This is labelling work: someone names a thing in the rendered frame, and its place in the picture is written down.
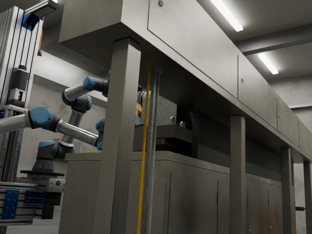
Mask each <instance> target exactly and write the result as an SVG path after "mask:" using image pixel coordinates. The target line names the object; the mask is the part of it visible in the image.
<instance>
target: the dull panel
mask: <svg viewBox="0 0 312 234"><path fill-rule="evenodd" d="M191 157H192V158H195V159H199V160H202V161H206V162H209V163H213V164H217V165H220V166H224V167H227V168H230V129H229V128H227V127H225V126H224V125H222V124H220V123H218V122H216V121H215V120H213V119H211V118H209V117H207V116H205V115H203V114H201V113H199V112H196V113H193V125H192V148H191ZM245 173H249V174H252V175H256V176H260V177H264V178H267V179H270V180H274V181H277V182H282V180H281V157H280V156H279V155H277V154H275V153H273V152H271V151H269V150H268V149H266V148H264V147H262V146H260V145H258V144H257V143H255V142H253V141H251V140H249V139H247V138H245ZM291 179H292V186H294V169H293V163H292V162H291Z"/></svg>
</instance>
